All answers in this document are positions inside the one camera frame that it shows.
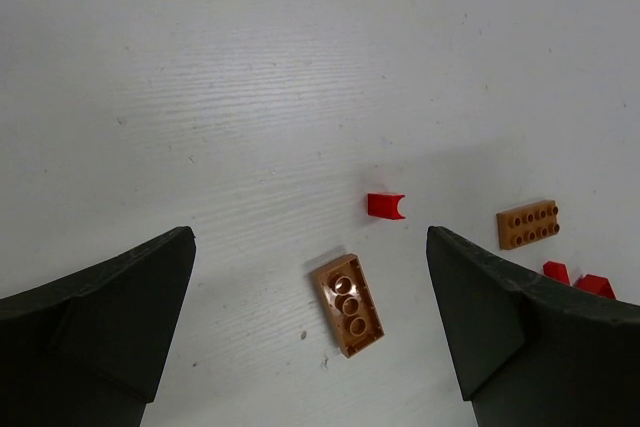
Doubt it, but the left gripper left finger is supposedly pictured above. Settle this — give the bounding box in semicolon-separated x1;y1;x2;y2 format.
1;226;196;426

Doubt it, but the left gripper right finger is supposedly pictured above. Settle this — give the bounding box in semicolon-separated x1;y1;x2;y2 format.
426;226;639;426

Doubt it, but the red lego brick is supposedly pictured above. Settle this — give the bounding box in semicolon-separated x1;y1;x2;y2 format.
574;274;616;300

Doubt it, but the orange lego plate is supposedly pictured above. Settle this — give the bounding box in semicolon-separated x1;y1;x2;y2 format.
496;200;560;250

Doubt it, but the orange lego brick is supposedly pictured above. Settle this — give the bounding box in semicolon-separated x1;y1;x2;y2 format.
310;254;384;358

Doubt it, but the red lego slope piece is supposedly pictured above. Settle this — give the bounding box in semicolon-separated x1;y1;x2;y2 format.
543;261;571;285

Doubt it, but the small red lego piece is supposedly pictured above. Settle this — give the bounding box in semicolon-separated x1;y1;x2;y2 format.
366;192;405;221

